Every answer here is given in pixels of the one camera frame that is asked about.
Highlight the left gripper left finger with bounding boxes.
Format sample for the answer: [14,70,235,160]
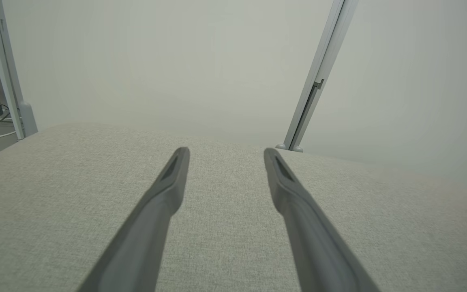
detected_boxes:
[77,147,191,292]

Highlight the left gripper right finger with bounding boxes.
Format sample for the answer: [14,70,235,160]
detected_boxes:
[263,147,382,292]

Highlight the grey partition post two feet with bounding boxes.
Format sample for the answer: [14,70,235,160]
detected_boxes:
[276,0,360,153]

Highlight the grey partition post one foot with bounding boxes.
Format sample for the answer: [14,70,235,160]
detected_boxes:
[0,0,38,140]

